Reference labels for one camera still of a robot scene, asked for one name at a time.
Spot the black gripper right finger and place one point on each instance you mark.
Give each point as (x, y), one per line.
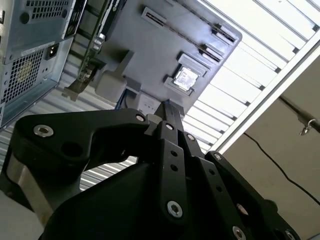
(215, 180)

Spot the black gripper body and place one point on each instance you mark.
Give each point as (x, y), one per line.
(105, 212)

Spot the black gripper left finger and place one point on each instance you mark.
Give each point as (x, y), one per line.
(62, 135)

